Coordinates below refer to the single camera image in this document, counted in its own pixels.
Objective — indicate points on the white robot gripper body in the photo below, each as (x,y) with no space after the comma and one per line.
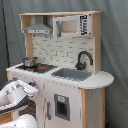
(15,96)

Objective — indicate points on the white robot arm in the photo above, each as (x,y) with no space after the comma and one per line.
(21,121)

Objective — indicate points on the white wooden toy kitchen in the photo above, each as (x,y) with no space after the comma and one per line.
(63,53)

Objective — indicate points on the right red stove knob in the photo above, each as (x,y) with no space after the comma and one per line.
(33,84)

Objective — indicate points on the toy oven door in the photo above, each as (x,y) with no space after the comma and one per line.
(35,109)

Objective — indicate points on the small metal toy pot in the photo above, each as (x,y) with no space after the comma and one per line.
(29,61)

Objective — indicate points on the black toy stovetop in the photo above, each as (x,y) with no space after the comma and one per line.
(39,68)

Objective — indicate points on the white lower cabinet door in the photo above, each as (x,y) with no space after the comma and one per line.
(63,106)

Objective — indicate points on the grey toy sink basin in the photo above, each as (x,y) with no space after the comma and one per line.
(72,74)

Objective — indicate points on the grey toy range hood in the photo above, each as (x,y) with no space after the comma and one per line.
(39,27)

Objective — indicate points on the black toy faucet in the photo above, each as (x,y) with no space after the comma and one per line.
(81,64)

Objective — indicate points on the white microwave cabinet door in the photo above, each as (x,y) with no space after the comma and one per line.
(71,26)

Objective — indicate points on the grey backdrop curtain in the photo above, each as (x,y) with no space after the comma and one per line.
(114,44)

